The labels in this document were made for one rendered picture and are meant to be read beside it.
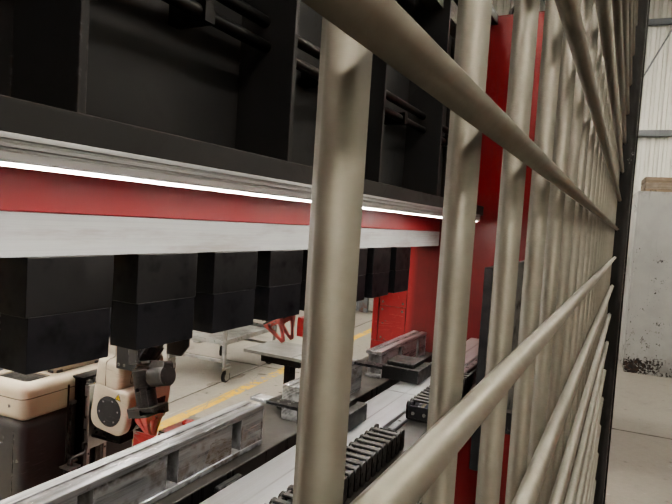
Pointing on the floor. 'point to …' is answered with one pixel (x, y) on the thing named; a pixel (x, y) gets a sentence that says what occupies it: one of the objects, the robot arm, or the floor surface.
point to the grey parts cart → (224, 344)
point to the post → (620, 248)
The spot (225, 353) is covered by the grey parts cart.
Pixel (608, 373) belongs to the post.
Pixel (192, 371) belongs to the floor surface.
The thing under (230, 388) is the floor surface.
